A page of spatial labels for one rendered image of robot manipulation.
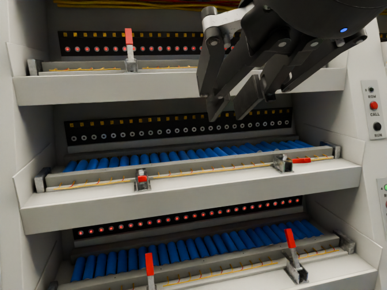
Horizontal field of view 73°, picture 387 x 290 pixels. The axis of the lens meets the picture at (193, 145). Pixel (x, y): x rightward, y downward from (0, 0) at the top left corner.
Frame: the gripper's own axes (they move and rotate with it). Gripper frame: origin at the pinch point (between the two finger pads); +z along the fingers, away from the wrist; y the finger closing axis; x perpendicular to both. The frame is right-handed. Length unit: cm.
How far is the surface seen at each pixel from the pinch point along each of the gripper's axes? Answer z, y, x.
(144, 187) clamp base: 16.1, 11.3, 7.7
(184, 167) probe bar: 19.3, 3.6, 4.6
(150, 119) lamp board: 27.7, 8.7, -8.4
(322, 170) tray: 15.9, -22.2, 8.4
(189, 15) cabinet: 28.2, -4.2, -36.8
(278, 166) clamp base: 17.1, -14.0, 6.6
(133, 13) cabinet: 28.0, 10.1, -36.9
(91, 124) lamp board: 27.7, 21.1, -8.1
